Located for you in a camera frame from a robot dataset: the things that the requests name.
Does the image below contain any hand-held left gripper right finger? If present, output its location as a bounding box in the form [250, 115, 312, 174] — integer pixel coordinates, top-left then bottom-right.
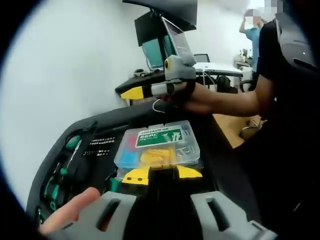
[172, 165, 279, 240]

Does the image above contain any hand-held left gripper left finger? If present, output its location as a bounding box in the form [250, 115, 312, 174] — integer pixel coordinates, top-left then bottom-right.
[46, 166, 152, 240]

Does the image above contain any clear plastic screw box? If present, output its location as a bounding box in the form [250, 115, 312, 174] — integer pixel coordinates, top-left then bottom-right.
[113, 119, 201, 174]

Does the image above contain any screwdriver bit set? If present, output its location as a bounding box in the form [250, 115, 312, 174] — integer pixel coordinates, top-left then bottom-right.
[81, 136, 119, 158]

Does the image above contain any green handled pliers tool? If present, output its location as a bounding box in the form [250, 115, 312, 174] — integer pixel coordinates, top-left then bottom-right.
[43, 174, 62, 210]

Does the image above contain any green handled screwdriver tool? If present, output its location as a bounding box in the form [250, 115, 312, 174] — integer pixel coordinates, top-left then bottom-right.
[64, 134, 84, 173]

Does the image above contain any person's right hand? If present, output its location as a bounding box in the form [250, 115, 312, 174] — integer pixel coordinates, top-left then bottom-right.
[159, 82, 218, 116]

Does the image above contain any person's left hand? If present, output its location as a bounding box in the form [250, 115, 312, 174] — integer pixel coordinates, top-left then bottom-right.
[39, 186, 101, 236]

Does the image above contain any small desk device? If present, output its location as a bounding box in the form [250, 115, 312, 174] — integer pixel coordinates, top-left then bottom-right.
[133, 68, 151, 78]

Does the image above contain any white table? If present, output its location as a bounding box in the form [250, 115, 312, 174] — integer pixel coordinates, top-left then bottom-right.
[194, 61, 245, 76]

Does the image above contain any teal screen laptop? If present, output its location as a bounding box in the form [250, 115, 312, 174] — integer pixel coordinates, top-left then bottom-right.
[141, 38, 165, 72]

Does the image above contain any black backpack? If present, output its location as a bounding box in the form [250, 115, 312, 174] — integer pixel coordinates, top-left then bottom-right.
[216, 75, 238, 94]

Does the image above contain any small black monitor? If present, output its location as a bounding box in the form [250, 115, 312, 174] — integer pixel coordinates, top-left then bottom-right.
[134, 11, 165, 47]

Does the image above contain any dark grey worn device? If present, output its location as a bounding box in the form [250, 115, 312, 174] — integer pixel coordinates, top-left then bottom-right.
[274, 11, 320, 73]

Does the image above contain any white cable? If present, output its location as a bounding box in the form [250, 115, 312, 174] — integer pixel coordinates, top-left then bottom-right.
[152, 98, 167, 114]

